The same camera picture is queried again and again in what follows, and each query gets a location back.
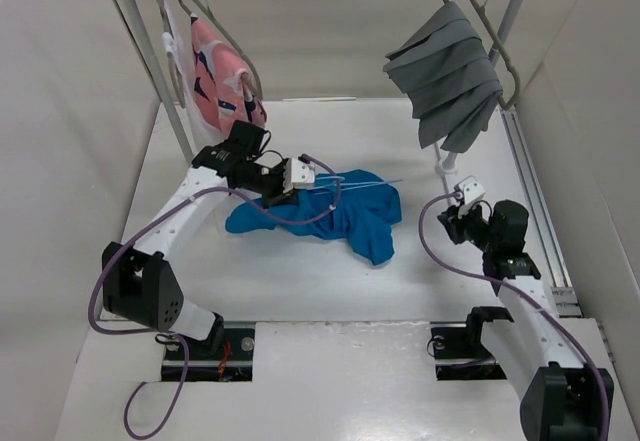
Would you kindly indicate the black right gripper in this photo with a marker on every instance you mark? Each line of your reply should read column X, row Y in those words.
column 452, row 220

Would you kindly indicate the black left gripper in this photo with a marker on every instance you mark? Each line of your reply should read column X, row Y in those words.
column 279, row 197

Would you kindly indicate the light blue wire hanger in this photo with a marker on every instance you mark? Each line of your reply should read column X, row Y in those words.
column 331, row 183

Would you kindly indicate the blue t shirt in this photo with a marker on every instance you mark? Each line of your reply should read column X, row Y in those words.
column 362, row 217

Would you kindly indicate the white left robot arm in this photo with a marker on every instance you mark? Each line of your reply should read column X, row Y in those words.
column 138, row 281

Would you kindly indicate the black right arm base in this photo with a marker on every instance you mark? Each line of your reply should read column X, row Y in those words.
column 457, row 349

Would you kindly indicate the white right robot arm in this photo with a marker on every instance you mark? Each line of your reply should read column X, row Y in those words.
column 562, row 394

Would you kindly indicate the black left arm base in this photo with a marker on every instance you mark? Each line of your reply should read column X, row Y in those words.
column 230, row 360

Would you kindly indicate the grey hanger under grey garment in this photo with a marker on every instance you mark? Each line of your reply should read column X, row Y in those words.
column 497, row 50

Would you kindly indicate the pink patterned garment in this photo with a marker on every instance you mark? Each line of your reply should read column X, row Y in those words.
column 220, row 91

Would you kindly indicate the white hanging garment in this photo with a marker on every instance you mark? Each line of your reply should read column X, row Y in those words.
column 182, row 75

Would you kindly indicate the grey hanging garment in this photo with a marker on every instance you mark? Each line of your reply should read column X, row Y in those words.
column 446, row 74

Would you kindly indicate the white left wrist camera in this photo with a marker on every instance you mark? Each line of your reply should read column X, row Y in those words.
column 298, row 175

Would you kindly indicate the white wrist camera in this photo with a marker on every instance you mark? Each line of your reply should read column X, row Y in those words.
column 468, row 192
column 298, row 175

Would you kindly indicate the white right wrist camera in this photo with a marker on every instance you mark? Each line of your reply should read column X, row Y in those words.
column 468, row 192

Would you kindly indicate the aluminium rail right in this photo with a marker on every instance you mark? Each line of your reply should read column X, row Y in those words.
column 563, row 292

